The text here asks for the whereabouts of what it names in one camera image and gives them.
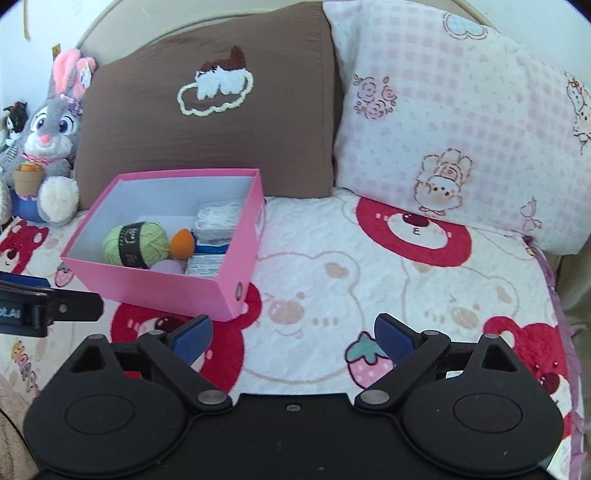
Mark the bear print blanket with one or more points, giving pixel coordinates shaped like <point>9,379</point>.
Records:
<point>323,286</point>

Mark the orange makeup sponge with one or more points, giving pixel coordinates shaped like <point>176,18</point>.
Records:
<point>182,244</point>

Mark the pink cardboard box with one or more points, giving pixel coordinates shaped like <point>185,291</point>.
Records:
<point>152,290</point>

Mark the beige fuzzy cloth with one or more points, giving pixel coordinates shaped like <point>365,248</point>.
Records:
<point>14,443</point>

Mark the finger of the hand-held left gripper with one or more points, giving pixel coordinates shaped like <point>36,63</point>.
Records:
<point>23,280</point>
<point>76,305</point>

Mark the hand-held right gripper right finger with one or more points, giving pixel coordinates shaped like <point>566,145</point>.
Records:
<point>395,341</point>

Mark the clear plastic floss box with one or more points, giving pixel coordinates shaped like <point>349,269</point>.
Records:
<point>217,219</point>

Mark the green yarn ball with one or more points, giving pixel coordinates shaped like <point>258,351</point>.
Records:
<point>134,242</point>

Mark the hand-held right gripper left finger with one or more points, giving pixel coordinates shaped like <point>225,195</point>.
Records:
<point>191,337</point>

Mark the brown embroidered pillow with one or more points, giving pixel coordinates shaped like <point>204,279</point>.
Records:
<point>207,147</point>

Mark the pink checked pillow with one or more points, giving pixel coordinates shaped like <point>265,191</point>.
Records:
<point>461,101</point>

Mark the blue wet wipes pack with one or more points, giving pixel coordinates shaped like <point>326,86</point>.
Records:
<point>207,261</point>

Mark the lavender yarn ball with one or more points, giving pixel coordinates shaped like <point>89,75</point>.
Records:
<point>167,268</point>

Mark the grey rabbit plush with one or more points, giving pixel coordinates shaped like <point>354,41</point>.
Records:
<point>51,134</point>

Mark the black and white plush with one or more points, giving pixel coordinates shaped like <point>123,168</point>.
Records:
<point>14,117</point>

